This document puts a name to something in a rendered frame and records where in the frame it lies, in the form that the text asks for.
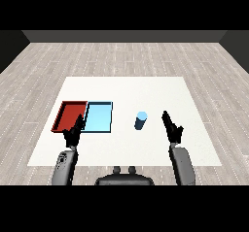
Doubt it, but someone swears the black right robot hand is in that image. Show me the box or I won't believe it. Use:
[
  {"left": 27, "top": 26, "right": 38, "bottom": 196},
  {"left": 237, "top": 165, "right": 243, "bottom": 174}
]
[{"left": 161, "top": 110, "right": 185, "bottom": 144}]

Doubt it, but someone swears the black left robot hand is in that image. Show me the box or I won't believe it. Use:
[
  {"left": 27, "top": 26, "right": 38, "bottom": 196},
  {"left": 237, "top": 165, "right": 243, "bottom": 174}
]
[{"left": 62, "top": 113, "right": 85, "bottom": 149}]

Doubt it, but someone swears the red shallow open box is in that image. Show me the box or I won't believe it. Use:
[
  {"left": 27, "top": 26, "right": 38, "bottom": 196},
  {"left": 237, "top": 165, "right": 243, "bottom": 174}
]
[{"left": 51, "top": 100, "right": 89, "bottom": 134}]

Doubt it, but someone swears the light blue shallow open box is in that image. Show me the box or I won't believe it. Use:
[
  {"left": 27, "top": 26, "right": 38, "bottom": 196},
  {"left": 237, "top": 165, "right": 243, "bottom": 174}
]
[{"left": 80, "top": 101, "right": 114, "bottom": 134}]

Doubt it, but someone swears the small blue can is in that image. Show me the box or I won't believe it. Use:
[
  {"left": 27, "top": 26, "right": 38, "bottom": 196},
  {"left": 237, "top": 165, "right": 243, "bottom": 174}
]
[{"left": 134, "top": 111, "right": 149, "bottom": 131}]

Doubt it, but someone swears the dark grey robot body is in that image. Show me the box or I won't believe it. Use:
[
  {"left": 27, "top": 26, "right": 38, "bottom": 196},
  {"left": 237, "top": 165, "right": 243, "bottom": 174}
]
[{"left": 94, "top": 166, "right": 155, "bottom": 186}]

